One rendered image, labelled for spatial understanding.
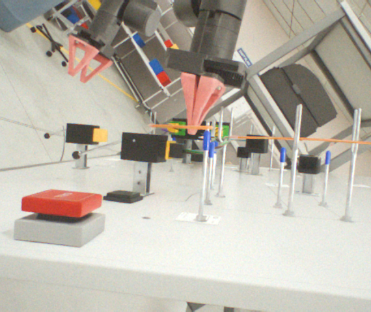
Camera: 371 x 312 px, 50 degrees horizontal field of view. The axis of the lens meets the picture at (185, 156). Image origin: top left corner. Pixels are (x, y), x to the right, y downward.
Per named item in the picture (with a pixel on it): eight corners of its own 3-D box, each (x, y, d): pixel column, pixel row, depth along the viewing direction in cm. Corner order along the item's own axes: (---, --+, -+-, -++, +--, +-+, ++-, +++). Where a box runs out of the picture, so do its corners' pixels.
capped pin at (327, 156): (320, 206, 60) (326, 150, 60) (316, 204, 62) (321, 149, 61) (329, 207, 60) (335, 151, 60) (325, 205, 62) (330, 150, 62)
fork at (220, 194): (212, 196, 62) (220, 105, 61) (215, 195, 64) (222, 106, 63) (224, 197, 61) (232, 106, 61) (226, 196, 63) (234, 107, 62)
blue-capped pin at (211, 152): (203, 203, 55) (207, 141, 55) (213, 204, 55) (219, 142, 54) (200, 204, 54) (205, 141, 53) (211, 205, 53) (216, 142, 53)
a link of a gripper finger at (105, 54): (98, 91, 91) (118, 55, 91) (84, 82, 84) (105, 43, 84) (75, 78, 92) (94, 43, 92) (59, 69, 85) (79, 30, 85)
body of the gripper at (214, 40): (178, 70, 56) (190, 18, 55) (247, 85, 53) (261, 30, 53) (161, 61, 50) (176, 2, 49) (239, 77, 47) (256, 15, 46)
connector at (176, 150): (155, 155, 59) (157, 141, 59) (187, 158, 58) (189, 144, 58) (149, 155, 56) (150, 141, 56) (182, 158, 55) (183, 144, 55)
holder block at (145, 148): (132, 158, 61) (133, 132, 61) (166, 162, 59) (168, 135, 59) (120, 159, 57) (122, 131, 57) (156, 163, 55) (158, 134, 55)
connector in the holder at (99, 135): (98, 141, 90) (99, 129, 90) (107, 142, 90) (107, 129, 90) (92, 141, 87) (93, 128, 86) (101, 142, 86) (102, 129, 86)
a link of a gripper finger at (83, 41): (93, 88, 88) (113, 51, 88) (78, 78, 81) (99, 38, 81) (69, 75, 90) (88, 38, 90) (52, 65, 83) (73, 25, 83)
